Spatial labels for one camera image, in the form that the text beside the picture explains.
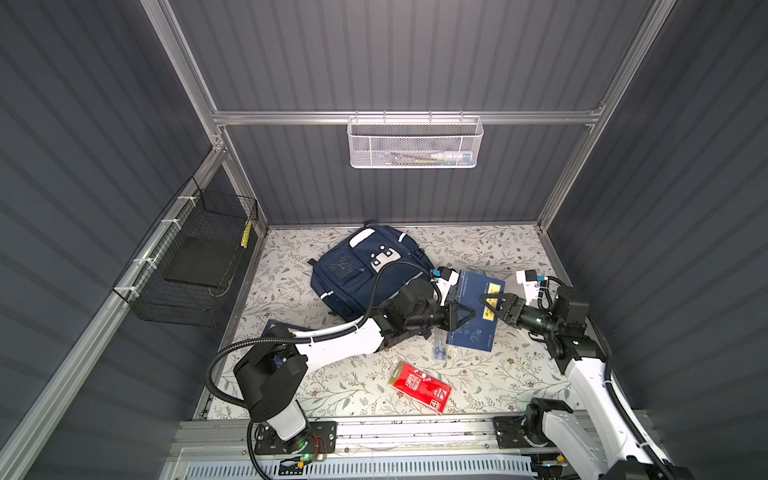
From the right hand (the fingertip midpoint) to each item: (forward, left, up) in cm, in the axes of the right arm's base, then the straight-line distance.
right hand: (489, 305), depth 75 cm
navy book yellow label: (-6, +3, -2) cm, 7 cm away
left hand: (-4, +4, +2) cm, 6 cm away
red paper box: (-14, +18, -19) cm, 29 cm away
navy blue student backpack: (+22, +37, -15) cm, 45 cm away
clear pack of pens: (-4, +11, -19) cm, 22 cm away
